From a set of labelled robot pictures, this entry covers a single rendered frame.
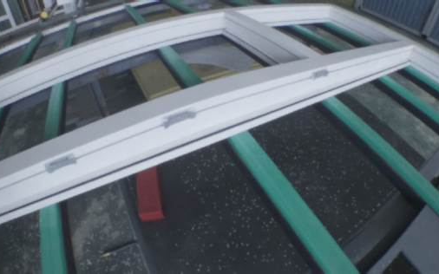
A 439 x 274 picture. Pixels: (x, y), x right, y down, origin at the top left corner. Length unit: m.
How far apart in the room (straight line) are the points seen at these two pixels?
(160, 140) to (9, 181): 0.25
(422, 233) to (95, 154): 0.51
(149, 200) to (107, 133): 0.31
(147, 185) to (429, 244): 0.62
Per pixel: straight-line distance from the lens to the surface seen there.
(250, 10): 0.85
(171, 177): 0.69
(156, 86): 0.96
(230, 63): 1.06
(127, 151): 0.36
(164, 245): 0.60
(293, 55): 0.57
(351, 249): 0.38
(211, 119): 0.38
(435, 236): 0.45
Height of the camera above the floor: 1.14
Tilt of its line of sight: 46 degrees down
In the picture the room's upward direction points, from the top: 2 degrees counter-clockwise
